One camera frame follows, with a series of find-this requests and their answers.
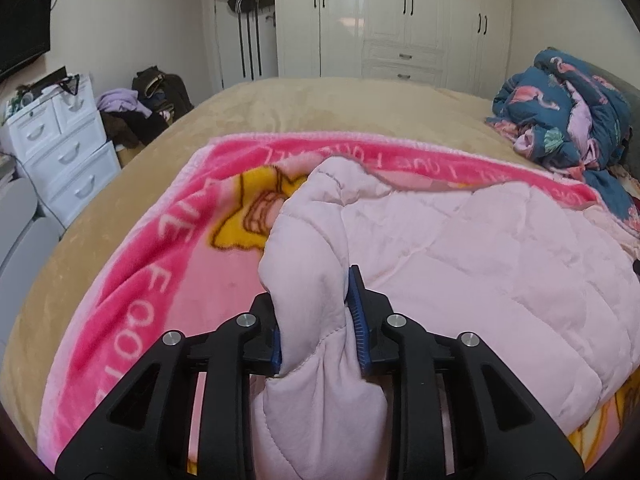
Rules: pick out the pink cartoon fleece blanket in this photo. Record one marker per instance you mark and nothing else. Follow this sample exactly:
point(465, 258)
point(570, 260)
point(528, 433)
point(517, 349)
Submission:
point(192, 261)

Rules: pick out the white drawer chest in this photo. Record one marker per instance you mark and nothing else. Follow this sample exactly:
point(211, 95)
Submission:
point(61, 146)

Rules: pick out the tan bed cover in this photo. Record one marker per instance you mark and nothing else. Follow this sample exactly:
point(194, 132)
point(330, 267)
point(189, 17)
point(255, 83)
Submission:
point(391, 108)

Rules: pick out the black television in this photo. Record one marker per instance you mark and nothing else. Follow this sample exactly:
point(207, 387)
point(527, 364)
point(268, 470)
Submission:
point(25, 35)

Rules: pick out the blue flamingo print duvet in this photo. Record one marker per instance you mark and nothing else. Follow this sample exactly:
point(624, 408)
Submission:
point(564, 117)

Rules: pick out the lilac garment on pile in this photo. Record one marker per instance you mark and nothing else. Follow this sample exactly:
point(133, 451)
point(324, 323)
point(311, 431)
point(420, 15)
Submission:
point(121, 100)

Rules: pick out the grey white cabinet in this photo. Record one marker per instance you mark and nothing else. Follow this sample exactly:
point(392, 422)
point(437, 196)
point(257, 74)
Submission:
point(27, 241)

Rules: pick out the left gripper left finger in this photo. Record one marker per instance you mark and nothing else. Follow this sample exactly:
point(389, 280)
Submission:
point(183, 410)

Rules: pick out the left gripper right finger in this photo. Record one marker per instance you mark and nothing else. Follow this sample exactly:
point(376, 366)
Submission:
point(458, 412)

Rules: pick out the white wardrobe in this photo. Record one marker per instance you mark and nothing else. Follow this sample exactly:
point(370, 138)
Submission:
point(461, 45)

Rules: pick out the dark clothes pile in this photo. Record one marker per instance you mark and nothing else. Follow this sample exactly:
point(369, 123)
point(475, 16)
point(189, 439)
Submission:
point(165, 94)

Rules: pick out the pink quilted jacket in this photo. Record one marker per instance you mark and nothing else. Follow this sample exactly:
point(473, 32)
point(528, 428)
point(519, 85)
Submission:
point(550, 288)

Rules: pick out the white door with stripes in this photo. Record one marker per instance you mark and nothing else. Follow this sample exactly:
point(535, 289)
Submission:
point(240, 48)

